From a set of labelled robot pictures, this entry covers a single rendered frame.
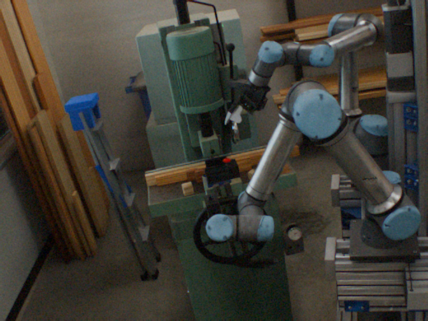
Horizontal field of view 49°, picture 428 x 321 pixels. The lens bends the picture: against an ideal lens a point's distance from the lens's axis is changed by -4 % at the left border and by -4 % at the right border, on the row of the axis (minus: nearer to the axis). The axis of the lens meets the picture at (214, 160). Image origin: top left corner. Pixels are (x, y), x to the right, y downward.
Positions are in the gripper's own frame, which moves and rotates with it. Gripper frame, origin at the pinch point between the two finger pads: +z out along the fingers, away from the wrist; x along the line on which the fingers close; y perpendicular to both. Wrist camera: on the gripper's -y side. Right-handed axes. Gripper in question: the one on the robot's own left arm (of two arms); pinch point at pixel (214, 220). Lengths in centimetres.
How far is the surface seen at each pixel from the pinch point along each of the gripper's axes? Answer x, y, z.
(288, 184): 32.7, -7.6, 22.9
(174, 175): -11.5, -22.1, 32.4
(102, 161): -50, -45, 94
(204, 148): 3.2, -29.3, 23.6
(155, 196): -20.6, -14.8, 26.2
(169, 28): 0, -81, 19
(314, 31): 110, -120, 174
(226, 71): 20, -61, 31
